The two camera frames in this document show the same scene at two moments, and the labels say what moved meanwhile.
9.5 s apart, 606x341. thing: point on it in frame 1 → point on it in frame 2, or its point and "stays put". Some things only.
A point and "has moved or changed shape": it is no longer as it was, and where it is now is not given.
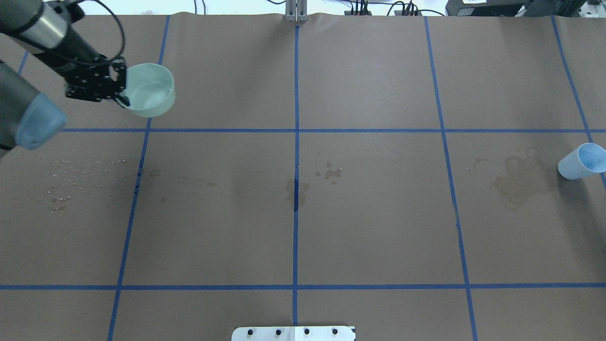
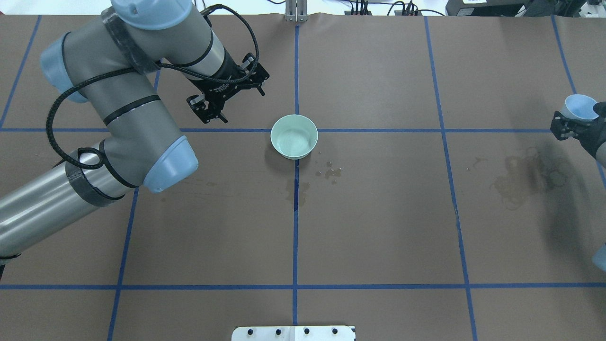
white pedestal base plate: [294, 333] stays put
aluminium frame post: [296, 11] stays put
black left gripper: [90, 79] → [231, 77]
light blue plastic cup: [589, 159] → [579, 107]
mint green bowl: [150, 90] has moved or changed shape
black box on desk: [487, 8] stays put
